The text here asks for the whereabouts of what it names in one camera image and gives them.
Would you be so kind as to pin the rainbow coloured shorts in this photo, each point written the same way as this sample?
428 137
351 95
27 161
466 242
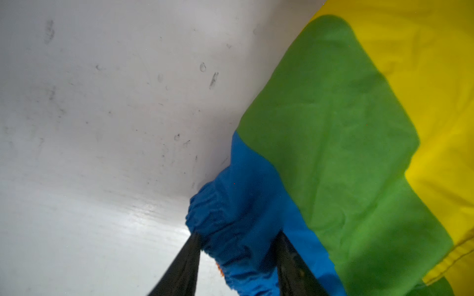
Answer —
360 148

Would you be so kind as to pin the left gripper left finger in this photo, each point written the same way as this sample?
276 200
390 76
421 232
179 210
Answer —
180 279

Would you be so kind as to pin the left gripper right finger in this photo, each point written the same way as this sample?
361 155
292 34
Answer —
294 276

